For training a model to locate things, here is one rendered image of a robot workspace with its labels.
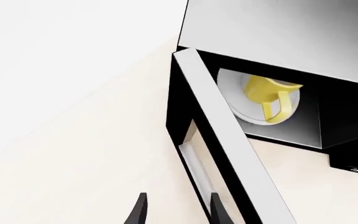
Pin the white microwave turntable plate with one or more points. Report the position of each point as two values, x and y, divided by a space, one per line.
233 93

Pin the yellow and white mug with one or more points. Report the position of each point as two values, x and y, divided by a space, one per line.
270 98

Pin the black microwave door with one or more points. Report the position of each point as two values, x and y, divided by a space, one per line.
216 130

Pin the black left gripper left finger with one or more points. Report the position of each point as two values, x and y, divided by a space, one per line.
139 213

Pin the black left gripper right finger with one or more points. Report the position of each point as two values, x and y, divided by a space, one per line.
218 211

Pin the black microwave oven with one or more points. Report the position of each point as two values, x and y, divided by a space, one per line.
278 46

